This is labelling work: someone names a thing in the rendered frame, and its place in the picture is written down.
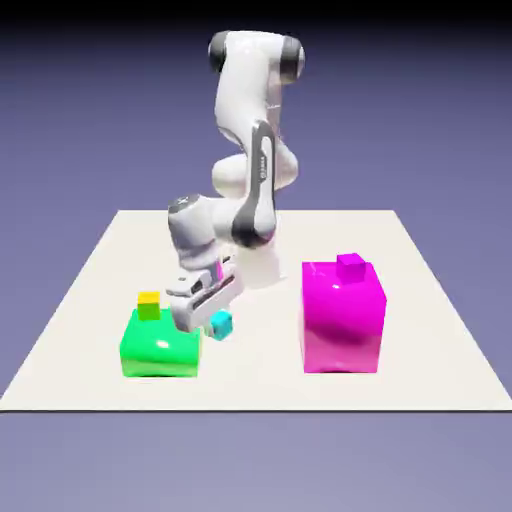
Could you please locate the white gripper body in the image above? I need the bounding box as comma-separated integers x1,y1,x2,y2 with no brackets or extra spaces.
170,268,244,333

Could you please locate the small cyan cube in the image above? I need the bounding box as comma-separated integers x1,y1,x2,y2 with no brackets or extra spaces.
208,310,234,342

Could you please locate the large magenta box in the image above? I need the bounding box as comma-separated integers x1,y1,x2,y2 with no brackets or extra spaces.
301,260,388,375

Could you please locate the large green box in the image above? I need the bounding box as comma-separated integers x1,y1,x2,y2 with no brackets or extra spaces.
119,306,202,379

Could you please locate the small yellow cube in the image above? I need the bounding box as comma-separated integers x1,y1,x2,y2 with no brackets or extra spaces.
136,291,162,322

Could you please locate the small magenta cube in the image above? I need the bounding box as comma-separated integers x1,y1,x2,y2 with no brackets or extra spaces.
335,252,368,285

